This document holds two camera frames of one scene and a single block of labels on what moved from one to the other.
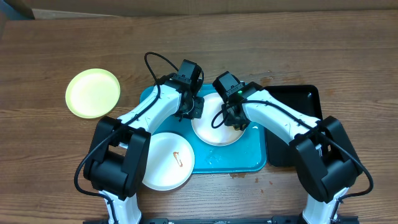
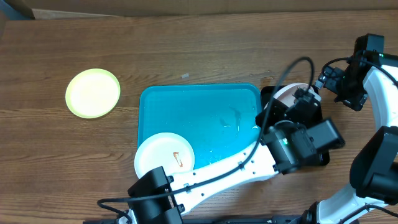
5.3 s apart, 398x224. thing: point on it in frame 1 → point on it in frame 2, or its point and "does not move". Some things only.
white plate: x=222 y=135 → x=285 y=94
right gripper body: x=233 y=121 → x=351 y=91
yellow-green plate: x=92 y=93 does not move
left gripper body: x=194 y=110 → x=283 y=126
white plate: x=170 y=161 does not move
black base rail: x=354 y=219 does not move
